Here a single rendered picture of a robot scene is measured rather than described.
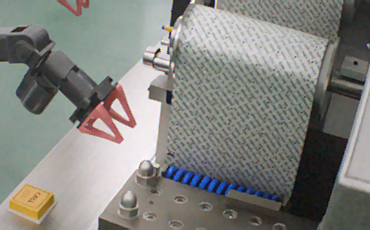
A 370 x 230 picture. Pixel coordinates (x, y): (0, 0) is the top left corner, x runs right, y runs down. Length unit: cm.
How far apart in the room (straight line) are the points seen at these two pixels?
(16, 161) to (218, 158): 189
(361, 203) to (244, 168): 103
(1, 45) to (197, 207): 47
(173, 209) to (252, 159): 16
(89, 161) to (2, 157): 160
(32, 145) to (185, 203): 200
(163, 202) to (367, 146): 98
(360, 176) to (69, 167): 129
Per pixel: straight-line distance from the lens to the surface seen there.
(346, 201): 22
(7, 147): 315
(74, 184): 144
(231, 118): 120
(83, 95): 127
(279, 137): 120
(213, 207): 121
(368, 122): 25
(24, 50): 127
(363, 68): 117
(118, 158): 153
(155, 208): 119
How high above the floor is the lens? 177
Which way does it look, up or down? 31 degrees down
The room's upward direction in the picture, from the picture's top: 7 degrees clockwise
